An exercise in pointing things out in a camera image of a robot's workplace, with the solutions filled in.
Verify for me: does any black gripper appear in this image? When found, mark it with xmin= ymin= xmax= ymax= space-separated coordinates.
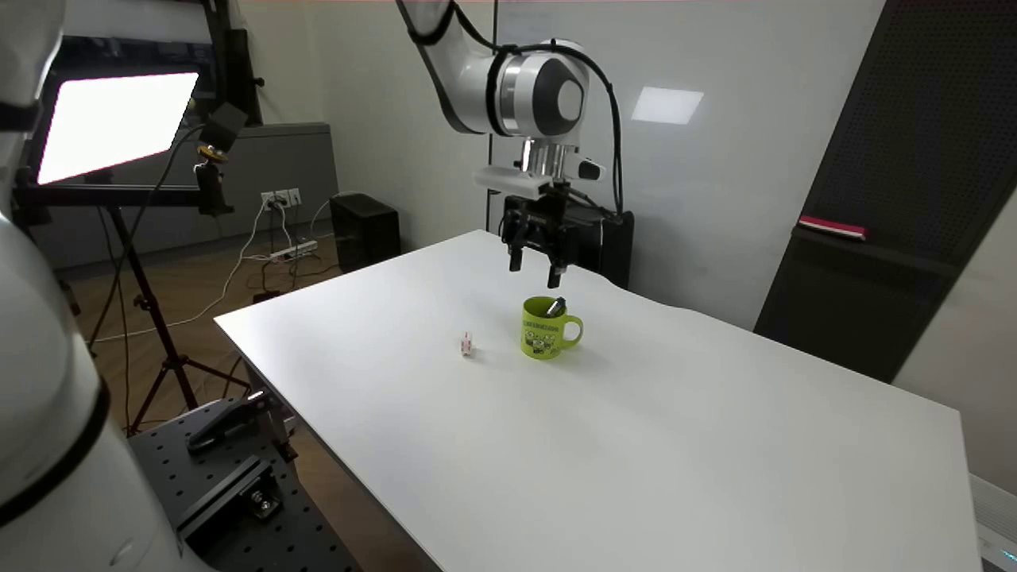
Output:
xmin=499 ymin=189 xmax=580 ymax=294

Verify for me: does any yellow green printed mug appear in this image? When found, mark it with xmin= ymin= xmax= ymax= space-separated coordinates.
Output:
xmin=518 ymin=294 xmax=587 ymax=364

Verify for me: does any black computer tower with label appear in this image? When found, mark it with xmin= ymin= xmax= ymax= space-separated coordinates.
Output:
xmin=503 ymin=193 xmax=634 ymax=294

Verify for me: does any white wrist mounting plate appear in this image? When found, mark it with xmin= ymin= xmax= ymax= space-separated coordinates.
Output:
xmin=481 ymin=169 xmax=572 ymax=202

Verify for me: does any small black box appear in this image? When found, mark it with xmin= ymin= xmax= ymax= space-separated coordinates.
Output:
xmin=326 ymin=192 xmax=402 ymax=273

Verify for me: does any white power strip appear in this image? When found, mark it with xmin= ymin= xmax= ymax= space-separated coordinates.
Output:
xmin=268 ymin=240 xmax=320 ymax=264

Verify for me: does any pink item on shelf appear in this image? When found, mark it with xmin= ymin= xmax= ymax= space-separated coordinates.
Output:
xmin=793 ymin=214 xmax=867 ymax=243

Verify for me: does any black clamp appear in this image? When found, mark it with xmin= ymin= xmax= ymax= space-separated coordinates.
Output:
xmin=188 ymin=391 xmax=269 ymax=460

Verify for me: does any dark shelf cabinet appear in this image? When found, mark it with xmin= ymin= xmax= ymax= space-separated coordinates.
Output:
xmin=752 ymin=0 xmax=1017 ymax=386

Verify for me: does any black tripod stand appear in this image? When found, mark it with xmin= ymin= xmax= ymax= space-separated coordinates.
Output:
xmin=60 ymin=202 xmax=258 ymax=439

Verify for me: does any bright studio light panel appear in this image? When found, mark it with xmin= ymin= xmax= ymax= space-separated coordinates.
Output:
xmin=31 ymin=69 xmax=204 ymax=192

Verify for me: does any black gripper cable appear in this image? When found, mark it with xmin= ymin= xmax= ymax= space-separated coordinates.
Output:
xmin=548 ymin=42 xmax=629 ymax=217

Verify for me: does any white wall power outlet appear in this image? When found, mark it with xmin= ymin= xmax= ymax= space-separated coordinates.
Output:
xmin=258 ymin=189 xmax=304 ymax=214

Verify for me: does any black camera on stand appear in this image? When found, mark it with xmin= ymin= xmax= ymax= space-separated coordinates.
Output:
xmin=190 ymin=102 xmax=255 ymax=220

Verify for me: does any black metal frame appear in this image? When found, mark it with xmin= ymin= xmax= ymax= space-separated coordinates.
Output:
xmin=200 ymin=0 xmax=263 ymax=132

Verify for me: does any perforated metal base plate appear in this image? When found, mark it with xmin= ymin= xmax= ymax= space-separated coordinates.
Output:
xmin=126 ymin=397 xmax=363 ymax=572

